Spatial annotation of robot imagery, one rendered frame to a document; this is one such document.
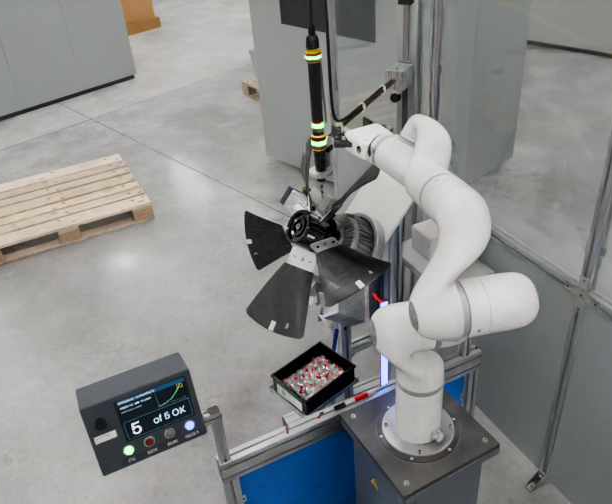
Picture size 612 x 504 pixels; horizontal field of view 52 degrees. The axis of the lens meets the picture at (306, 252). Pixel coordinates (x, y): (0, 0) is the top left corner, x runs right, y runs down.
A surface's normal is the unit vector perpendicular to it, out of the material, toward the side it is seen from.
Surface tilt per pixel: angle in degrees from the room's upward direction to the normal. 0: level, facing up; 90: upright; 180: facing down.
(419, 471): 0
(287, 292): 50
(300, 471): 90
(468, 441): 0
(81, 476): 0
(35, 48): 90
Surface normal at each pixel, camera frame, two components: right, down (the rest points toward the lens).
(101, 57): 0.69, 0.36
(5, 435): -0.07, -0.83
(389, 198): -0.73, -0.30
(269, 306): -0.32, -0.10
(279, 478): 0.44, 0.47
